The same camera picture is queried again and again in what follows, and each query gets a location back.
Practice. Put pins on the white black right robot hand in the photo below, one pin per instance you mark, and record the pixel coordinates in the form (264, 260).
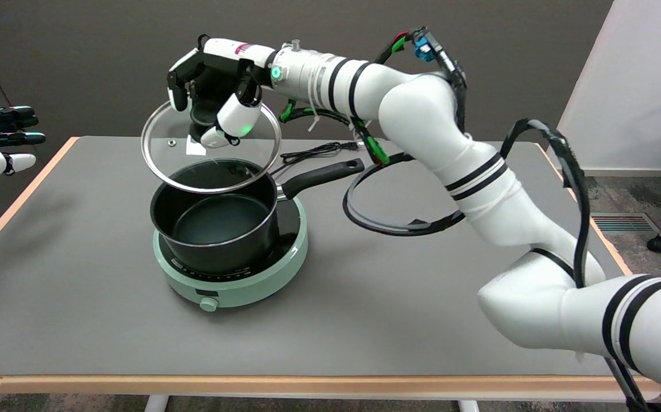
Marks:
(233, 51)

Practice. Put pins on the glass pot lid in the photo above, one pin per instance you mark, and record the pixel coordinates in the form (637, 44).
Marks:
(158, 154)

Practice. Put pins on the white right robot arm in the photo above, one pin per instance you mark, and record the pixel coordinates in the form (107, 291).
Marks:
(422, 114)

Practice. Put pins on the black soup pot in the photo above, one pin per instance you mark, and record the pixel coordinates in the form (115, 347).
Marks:
(216, 257)

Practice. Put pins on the green induction cooker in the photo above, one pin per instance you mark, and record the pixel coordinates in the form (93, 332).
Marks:
(250, 286)

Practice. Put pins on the white table leg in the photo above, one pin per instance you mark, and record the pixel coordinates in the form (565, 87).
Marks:
(469, 407)
(157, 404)

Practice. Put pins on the floor vent grate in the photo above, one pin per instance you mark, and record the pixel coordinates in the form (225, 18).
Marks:
(625, 223)

